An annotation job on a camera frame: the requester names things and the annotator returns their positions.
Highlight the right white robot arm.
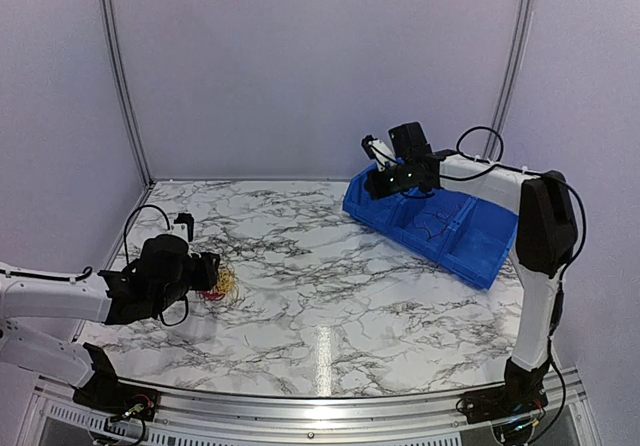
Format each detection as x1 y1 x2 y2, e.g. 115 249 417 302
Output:
361 122 586 414

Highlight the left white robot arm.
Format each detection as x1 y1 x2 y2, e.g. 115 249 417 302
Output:
1 234 220 411

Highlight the blue three-compartment bin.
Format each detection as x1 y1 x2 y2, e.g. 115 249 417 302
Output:
343 166 518 290

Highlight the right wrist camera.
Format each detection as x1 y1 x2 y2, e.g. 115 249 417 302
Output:
361 135 397 171

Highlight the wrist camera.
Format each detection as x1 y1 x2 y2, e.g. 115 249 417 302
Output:
361 135 397 171
171 212 195 243

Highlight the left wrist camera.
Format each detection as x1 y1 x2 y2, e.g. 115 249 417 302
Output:
171 212 195 243

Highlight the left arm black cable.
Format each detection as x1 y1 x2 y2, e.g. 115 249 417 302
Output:
59 204 190 327

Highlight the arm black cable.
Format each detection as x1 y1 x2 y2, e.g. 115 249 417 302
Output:
399 125 587 420
59 204 190 327

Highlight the right aluminium frame post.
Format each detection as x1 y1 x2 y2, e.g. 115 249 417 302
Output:
490 0 535 134

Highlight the aluminium frame post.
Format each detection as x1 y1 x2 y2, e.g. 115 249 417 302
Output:
99 0 154 189
490 0 535 134

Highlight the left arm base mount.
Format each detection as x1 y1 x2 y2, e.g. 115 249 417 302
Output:
73 375 159 421

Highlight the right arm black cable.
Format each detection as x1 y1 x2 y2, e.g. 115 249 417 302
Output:
399 125 587 420

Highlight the aluminium front rail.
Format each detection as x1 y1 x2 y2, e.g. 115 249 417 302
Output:
16 368 601 445

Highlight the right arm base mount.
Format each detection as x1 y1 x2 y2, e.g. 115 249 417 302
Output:
455 384 548 424

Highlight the left aluminium frame post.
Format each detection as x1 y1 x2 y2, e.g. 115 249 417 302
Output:
99 0 154 189

